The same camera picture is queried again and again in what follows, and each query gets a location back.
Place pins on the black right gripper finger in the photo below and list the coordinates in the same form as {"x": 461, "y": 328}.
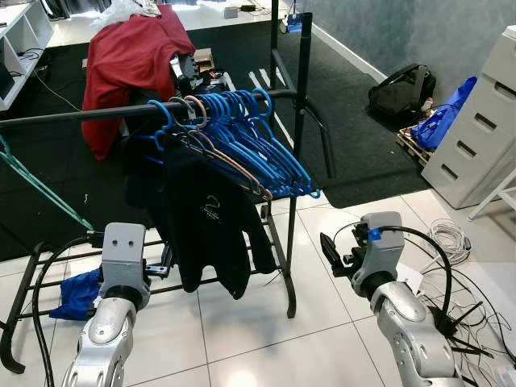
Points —
{"x": 331, "y": 254}

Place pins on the dark navy shirt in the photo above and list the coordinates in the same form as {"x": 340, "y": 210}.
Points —
{"x": 201, "y": 218}

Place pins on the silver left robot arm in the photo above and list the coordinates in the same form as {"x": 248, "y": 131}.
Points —
{"x": 101, "y": 343}

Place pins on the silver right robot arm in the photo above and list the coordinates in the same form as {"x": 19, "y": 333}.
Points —
{"x": 411, "y": 339}

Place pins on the thin pink brown hanger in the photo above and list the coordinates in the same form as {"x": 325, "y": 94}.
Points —
{"x": 199, "y": 109}

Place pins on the small white box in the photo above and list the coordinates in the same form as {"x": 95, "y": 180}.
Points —
{"x": 411, "y": 280}

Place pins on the crumpled blue cloth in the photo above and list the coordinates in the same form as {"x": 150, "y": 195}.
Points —
{"x": 76, "y": 294}

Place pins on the black floor carpet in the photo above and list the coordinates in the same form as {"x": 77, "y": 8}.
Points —
{"x": 355, "y": 161}

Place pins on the small wooden pallet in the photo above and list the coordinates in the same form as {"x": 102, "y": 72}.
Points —
{"x": 407, "y": 145}

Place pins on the teal pole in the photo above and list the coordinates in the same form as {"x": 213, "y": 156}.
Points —
{"x": 44, "y": 185}

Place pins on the white furniture leg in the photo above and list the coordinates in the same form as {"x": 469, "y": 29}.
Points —
{"x": 493, "y": 201}

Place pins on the blue shopping bag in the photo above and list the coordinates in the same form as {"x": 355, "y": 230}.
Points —
{"x": 439, "y": 125}

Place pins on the white drawer cabinet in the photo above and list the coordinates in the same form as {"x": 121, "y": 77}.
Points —
{"x": 476, "y": 145}

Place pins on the black backpack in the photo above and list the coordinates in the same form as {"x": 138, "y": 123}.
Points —
{"x": 399, "y": 97}

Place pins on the black metal clothes rack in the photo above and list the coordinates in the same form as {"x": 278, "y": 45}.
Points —
{"x": 48, "y": 118}

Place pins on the black silver machine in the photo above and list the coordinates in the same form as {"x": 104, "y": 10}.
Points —
{"x": 189, "y": 81}

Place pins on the red garment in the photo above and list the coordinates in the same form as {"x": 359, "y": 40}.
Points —
{"x": 129, "y": 64}

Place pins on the small brown box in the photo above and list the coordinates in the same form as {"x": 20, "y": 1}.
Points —
{"x": 203, "y": 60}

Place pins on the small blue object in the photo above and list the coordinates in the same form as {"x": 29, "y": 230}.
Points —
{"x": 294, "y": 22}

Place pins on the white plastic bag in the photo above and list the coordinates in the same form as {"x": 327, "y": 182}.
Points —
{"x": 121, "y": 10}

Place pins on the white shelf unit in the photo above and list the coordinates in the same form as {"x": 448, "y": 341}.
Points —
{"x": 24, "y": 32}

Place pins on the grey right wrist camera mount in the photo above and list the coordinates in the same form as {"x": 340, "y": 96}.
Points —
{"x": 385, "y": 246}

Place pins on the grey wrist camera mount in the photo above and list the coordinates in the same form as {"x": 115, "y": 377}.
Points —
{"x": 122, "y": 254}
{"x": 385, "y": 246}

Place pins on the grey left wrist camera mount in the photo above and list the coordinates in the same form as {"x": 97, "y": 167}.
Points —
{"x": 122, "y": 254}

